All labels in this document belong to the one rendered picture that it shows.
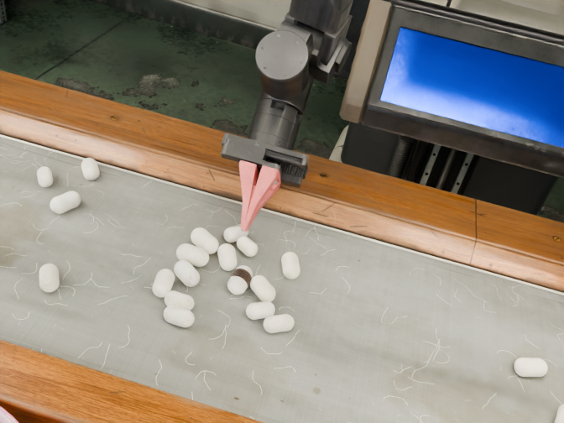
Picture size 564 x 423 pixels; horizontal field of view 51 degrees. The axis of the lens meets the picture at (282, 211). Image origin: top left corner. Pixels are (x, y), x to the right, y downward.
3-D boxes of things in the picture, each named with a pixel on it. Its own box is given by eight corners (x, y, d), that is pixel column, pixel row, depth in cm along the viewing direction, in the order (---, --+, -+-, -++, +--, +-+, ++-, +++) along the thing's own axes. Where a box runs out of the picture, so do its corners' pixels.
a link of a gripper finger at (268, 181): (261, 231, 66) (284, 153, 68) (200, 214, 67) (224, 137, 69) (264, 239, 73) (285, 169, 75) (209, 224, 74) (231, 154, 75)
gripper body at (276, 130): (304, 169, 68) (321, 110, 69) (219, 147, 68) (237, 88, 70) (304, 183, 74) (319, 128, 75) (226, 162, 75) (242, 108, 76)
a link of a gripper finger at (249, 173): (281, 237, 66) (305, 159, 68) (220, 219, 67) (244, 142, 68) (283, 245, 73) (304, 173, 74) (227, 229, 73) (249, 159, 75)
